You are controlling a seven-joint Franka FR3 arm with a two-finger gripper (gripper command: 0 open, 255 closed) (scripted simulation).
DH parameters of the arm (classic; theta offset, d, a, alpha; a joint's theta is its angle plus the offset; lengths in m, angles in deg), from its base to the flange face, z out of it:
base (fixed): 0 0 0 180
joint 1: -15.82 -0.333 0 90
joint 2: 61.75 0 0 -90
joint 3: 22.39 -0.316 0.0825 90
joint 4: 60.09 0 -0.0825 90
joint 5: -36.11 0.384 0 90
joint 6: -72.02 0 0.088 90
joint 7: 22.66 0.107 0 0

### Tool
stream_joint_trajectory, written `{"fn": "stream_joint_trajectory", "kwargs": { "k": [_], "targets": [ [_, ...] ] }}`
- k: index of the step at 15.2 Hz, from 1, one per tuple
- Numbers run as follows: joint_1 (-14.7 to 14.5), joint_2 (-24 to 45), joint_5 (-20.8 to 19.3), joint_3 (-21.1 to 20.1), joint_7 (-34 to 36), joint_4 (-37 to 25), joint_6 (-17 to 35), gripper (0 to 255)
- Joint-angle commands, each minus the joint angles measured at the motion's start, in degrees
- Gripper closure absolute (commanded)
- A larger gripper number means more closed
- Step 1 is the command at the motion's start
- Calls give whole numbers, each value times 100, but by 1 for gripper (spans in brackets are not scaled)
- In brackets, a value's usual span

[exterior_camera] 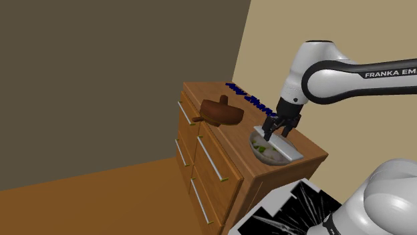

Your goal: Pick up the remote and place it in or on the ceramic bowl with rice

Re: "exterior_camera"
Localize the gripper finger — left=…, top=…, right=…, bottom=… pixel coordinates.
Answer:
left=281, top=114, right=302, bottom=138
left=262, top=115, right=279, bottom=142

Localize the silver slab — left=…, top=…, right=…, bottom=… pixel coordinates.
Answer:
left=253, top=125, right=305, bottom=162

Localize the grey bowl with food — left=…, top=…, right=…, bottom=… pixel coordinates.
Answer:
left=249, top=130, right=299, bottom=167

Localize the dark blue jagged strip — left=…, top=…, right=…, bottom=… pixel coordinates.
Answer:
left=225, top=81, right=278, bottom=118

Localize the wooden chest of drawers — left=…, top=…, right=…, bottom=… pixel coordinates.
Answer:
left=174, top=81, right=329, bottom=235

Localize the brown wooden lidded pan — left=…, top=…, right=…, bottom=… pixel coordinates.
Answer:
left=191, top=94, right=245, bottom=128

